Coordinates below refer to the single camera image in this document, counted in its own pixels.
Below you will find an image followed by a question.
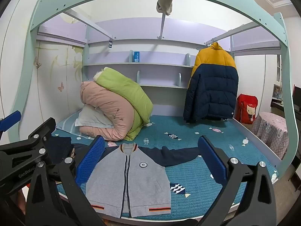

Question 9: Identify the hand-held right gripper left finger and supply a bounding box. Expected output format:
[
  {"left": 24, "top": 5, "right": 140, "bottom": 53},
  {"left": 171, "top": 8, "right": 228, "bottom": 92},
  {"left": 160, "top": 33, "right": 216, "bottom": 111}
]
[{"left": 25, "top": 135, "right": 106, "bottom": 226}]

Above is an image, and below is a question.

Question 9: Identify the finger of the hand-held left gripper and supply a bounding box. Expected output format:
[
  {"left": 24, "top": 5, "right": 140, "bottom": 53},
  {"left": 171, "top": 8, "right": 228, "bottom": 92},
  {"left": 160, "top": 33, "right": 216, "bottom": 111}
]
[
  {"left": 0, "top": 117, "right": 57, "bottom": 170},
  {"left": 0, "top": 110, "right": 22, "bottom": 134}
]

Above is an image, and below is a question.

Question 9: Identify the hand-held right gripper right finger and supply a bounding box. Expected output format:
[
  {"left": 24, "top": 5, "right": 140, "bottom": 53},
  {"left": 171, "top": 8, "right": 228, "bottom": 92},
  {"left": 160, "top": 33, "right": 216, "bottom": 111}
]
[{"left": 198, "top": 135, "right": 277, "bottom": 226}]

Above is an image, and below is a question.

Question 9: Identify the grey jacket with navy sleeves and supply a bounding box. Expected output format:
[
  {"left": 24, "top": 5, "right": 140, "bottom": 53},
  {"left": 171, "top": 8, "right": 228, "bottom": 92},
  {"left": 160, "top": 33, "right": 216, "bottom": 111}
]
[{"left": 71, "top": 142, "right": 205, "bottom": 218}]

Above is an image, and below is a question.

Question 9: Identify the person's left forearm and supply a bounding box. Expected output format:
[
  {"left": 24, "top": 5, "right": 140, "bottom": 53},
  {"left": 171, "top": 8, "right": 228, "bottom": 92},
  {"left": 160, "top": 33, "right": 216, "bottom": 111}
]
[{"left": 17, "top": 186, "right": 28, "bottom": 215}]

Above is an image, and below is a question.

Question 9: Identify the folded navy clothing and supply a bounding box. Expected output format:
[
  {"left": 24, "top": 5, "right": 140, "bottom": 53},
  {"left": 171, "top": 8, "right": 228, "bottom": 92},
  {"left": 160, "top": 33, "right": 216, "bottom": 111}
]
[{"left": 46, "top": 137, "right": 76, "bottom": 165}]

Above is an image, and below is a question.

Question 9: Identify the blue striped pillow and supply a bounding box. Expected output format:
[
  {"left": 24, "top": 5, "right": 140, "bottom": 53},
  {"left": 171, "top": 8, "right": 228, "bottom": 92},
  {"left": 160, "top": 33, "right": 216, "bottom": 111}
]
[{"left": 55, "top": 112, "right": 94, "bottom": 140}]

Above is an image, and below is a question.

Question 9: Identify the teal quilted bed sheet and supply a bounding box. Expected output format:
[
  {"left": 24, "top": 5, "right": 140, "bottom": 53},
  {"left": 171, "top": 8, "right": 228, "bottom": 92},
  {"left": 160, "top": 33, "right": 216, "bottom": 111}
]
[{"left": 50, "top": 114, "right": 279, "bottom": 219}]

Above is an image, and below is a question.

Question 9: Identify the white pillow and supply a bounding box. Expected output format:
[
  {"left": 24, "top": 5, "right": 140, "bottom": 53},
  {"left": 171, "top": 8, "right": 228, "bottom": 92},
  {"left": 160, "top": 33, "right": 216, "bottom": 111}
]
[{"left": 75, "top": 104, "right": 116, "bottom": 128}]

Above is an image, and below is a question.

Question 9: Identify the pink quilt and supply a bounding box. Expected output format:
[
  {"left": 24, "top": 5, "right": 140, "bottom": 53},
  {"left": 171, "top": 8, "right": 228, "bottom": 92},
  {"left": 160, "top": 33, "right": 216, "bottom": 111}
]
[{"left": 79, "top": 81, "right": 135, "bottom": 142}]

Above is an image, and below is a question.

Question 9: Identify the white wardrobe with butterfly print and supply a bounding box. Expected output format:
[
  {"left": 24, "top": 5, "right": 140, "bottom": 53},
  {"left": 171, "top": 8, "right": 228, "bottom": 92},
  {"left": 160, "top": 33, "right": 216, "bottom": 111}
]
[{"left": 14, "top": 40, "right": 83, "bottom": 146}]

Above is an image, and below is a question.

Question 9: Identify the red cartoon bag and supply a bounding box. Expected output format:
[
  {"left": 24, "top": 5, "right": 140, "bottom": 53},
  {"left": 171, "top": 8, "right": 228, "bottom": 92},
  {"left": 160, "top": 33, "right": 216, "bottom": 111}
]
[{"left": 236, "top": 94, "right": 258, "bottom": 124}]

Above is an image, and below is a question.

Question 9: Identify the pink cloth covered stool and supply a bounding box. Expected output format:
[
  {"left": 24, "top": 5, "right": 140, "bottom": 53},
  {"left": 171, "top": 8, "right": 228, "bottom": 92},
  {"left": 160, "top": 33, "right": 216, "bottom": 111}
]
[{"left": 252, "top": 112, "right": 289, "bottom": 160}]

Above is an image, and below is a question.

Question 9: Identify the yellow and navy puffer jacket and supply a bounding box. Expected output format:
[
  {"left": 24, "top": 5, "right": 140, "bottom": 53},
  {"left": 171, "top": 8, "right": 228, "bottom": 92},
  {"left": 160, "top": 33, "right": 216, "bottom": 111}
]
[{"left": 183, "top": 42, "right": 239, "bottom": 123}]

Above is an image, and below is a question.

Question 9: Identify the green quilt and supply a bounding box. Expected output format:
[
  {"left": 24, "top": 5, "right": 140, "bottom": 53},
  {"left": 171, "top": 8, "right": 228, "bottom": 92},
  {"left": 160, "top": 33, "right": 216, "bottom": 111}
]
[{"left": 93, "top": 67, "right": 154, "bottom": 142}]

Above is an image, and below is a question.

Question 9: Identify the framed picture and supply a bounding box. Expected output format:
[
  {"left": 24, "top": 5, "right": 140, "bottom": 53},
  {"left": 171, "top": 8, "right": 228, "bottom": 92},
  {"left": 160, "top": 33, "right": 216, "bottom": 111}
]
[{"left": 273, "top": 84, "right": 283, "bottom": 98}]

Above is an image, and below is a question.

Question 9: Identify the black monitor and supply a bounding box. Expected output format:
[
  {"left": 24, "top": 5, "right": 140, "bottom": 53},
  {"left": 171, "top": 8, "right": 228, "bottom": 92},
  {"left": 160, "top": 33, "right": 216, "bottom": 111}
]
[{"left": 292, "top": 85, "right": 301, "bottom": 112}]

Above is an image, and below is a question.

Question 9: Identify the grey hanging cloth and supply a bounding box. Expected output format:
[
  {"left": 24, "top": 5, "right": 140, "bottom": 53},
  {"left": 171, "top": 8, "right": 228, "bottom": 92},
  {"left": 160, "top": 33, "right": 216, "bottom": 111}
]
[{"left": 156, "top": 0, "right": 174, "bottom": 16}]

